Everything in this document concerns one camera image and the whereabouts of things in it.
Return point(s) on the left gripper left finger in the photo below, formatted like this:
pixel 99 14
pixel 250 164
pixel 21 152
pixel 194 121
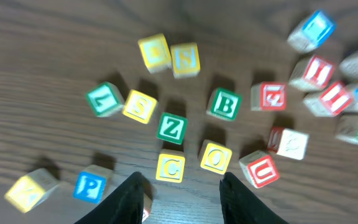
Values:
pixel 124 205

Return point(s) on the green L block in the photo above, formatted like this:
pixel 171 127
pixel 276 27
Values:
pixel 105 100

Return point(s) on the yellow S block lower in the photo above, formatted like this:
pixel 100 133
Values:
pixel 139 106

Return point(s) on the green Z block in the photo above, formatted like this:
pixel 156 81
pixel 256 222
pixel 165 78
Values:
pixel 172 128

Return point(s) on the red I block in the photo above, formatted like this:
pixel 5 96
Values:
pixel 330 102

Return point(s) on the white bee picture block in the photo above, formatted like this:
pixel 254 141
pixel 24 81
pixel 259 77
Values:
pixel 288 143

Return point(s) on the yellow K block left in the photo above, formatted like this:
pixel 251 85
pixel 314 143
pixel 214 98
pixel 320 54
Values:
pixel 31 189

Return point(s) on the red H block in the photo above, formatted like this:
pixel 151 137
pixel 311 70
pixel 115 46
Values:
pixel 311 74

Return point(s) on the blue P block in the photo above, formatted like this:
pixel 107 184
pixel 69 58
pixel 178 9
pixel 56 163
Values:
pixel 91 183

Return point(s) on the red U block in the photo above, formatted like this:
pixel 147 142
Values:
pixel 259 168

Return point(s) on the yellow W block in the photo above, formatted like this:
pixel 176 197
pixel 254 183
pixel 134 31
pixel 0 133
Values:
pixel 155 53

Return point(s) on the red E block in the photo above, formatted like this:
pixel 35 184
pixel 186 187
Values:
pixel 268 96

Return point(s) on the blue L block top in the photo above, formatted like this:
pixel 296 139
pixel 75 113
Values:
pixel 311 32

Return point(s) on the green B block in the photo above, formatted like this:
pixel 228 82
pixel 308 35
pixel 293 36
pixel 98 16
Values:
pixel 224 104

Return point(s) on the yellow C block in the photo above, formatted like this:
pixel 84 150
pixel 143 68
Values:
pixel 171 165

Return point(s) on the yellow O block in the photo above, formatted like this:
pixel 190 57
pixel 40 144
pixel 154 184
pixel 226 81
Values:
pixel 214 157

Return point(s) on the yellow s block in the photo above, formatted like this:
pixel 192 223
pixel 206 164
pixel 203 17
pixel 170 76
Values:
pixel 185 60
pixel 139 106

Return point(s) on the yellow S block upper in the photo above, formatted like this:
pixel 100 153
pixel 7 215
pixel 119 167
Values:
pixel 185 60

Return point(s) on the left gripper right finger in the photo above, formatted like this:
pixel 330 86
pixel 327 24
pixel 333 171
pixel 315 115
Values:
pixel 241 206

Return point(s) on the red A block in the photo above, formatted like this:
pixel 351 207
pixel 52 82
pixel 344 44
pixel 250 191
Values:
pixel 147 207

